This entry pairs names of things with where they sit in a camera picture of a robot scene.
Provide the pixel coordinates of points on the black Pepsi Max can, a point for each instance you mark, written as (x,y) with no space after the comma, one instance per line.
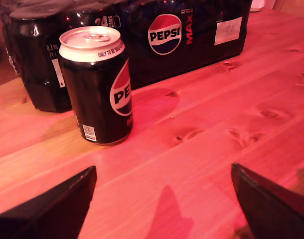
(92,99)

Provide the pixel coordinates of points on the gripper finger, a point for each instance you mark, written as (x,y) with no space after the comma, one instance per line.
(54,211)
(274,214)

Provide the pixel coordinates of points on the black Pepsi Max multipack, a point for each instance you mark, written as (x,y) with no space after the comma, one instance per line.
(204,62)

